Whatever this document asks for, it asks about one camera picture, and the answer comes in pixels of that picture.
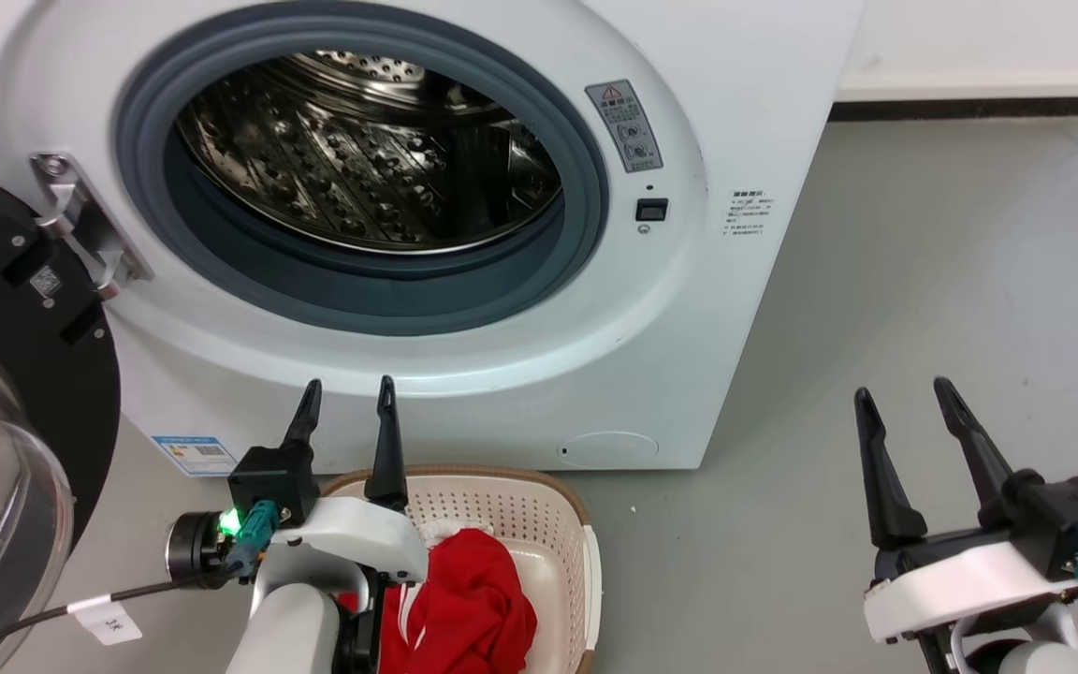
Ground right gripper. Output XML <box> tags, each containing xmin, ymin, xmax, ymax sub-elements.
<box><xmin>853</xmin><ymin>377</ymin><xmax>1078</xmax><ymax>674</ymax></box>

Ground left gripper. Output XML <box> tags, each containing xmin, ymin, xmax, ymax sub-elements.
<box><xmin>227</xmin><ymin>375</ymin><xmax>430</xmax><ymax>619</ymax></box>

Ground red and white garment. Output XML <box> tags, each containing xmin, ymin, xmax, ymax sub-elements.
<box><xmin>338</xmin><ymin>527</ymin><xmax>538</xmax><ymax>674</ymax></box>

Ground cream perforated laundry basket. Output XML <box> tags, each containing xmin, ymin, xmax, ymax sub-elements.
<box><xmin>322</xmin><ymin>465</ymin><xmax>603</xmax><ymax>674</ymax></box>

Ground stainless steel washing machine drum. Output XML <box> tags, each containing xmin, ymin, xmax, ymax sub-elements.
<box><xmin>174</xmin><ymin>51</ymin><xmax>565</xmax><ymax>256</ymax></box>

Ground grey rubber door gasket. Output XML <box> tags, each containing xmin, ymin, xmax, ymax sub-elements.
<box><xmin>114</xmin><ymin>11</ymin><xmax>611</xmax><ymax>337</ymax></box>

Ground blue energy label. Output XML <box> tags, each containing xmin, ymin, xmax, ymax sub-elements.
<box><xmin>152</xmin><ymin>434</ymin><xmax>240</xmax><ymax>478</ymax></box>

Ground round filter cover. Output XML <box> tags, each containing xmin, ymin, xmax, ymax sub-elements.
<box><xmin>558</xmin><ymin>431</ymin><xmax>661</xmax><ymax>471</ymax></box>

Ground small text sticker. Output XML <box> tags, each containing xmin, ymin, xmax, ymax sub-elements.
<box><xmin>724</xmin><ymin>190</ymin><xmax>775</xmax><ymax>238</ymax></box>

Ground metal door hinge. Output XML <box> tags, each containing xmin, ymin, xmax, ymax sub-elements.
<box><xmin>31</xmin><ymin>153</ymin><xmax>154</xmax><ymax>301</ymax></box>

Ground white and black baseboard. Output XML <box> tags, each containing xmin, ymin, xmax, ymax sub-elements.
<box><xmin>829</xmin><ymin>73</ymin><xmax>1078</xmax><ymax>122</ymax></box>

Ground grey warning label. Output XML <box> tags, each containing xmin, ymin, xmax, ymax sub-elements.
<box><xmin>585</xmin><ymin>80</ymin><xmax>663</xmax><ymax>174</ymax></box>

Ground white front-load washing machine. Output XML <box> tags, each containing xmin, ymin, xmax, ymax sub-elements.
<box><xmin>0</xmin><ymin>0</ymin><xmax>867</xmax><ymax>478</ymax></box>

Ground teal left cable connector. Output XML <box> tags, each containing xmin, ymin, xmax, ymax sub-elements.
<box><xmin>226</xmin><ymin>500</ymin><xmax>280</xmax><ymax>574</ymax></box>

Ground white cable tag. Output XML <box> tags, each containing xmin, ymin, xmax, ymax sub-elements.
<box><xmin>66</xmin><ymin>593</ymin><xmax>143</xmax><ymax>647</ymax></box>

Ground thin black cable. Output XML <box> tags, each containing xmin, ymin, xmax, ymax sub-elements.
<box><xmin>0</xmin><ymin>560</ymin><xmax>250</xmax><ymax>674</ymax></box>

